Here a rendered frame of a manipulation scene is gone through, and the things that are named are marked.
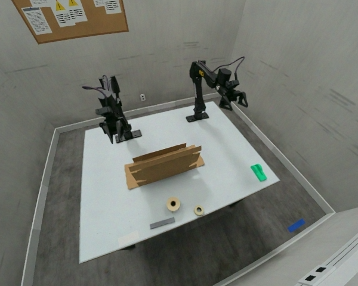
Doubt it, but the grey flat bar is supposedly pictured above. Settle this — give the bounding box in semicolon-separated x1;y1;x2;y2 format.
150;217;175;229

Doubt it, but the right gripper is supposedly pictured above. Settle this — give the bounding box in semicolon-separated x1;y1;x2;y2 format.
99;111;128;144

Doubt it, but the white roll of labels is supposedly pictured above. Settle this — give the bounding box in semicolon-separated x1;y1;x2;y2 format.
166;197;180;213

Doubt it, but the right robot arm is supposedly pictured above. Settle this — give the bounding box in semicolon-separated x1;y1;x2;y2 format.
95;75;142;142

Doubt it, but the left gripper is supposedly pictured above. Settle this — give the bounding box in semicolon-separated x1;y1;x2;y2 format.
219;86;248;111

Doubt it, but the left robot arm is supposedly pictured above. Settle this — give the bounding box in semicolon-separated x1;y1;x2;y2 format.
186;60;239;122

